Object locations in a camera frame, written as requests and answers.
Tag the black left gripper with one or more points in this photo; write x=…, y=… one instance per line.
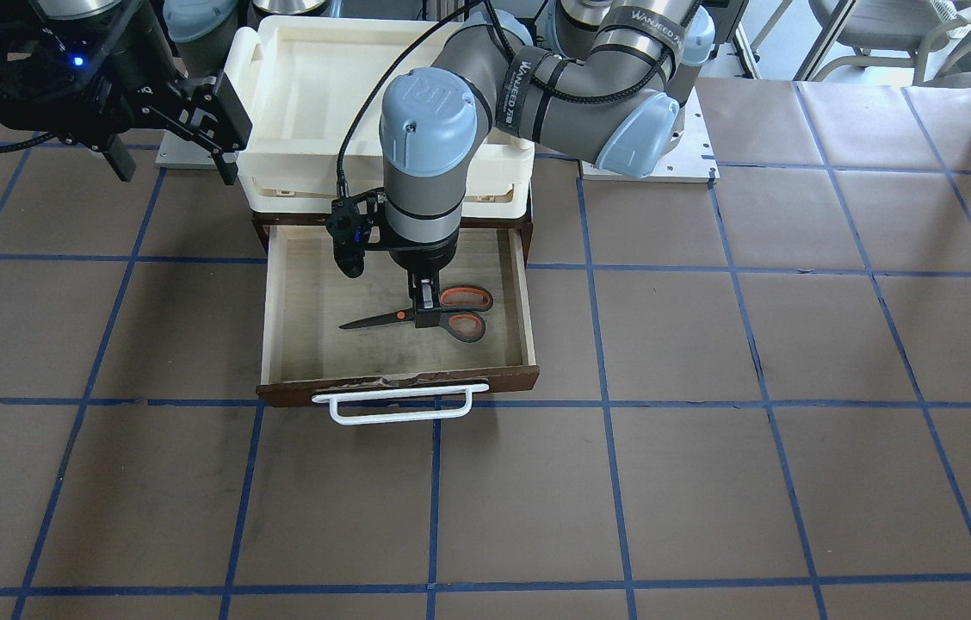
x=423, y=258

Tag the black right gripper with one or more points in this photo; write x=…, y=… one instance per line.
x=144, y=80

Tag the grey orange scissors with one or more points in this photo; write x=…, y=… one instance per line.
x=458, y=312

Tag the wooden drawer with white handle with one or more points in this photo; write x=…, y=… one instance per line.
x=310, y=357

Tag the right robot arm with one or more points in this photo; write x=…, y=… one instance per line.
x=92, y=70

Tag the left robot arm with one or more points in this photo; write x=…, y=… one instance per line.
x=610, y=94

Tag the white plastic container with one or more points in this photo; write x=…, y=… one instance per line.
x=305, y=82

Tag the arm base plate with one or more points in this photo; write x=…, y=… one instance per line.
x=174, y=153
x=660, y=141

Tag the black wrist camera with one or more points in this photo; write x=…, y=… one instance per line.
x=355, y=226

